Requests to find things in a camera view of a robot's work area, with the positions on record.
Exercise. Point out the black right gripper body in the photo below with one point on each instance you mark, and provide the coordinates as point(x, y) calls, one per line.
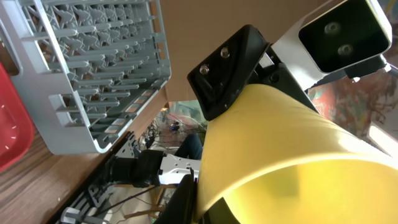
point(245, 58)

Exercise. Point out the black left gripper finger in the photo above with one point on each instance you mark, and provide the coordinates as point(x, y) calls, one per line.
point(180, 208)

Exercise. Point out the yellow cup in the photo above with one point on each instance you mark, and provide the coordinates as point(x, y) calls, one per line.
point(274, 160)

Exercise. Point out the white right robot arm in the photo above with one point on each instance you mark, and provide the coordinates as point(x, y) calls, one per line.
point(153, 167)

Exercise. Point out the grey dishwasher rack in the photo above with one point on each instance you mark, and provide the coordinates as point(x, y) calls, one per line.
point(86, 68)

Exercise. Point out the red plastic tray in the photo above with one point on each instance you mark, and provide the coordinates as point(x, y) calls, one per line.
point(17, 128)

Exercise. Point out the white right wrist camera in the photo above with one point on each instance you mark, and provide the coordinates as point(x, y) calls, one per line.
point(333, 37)

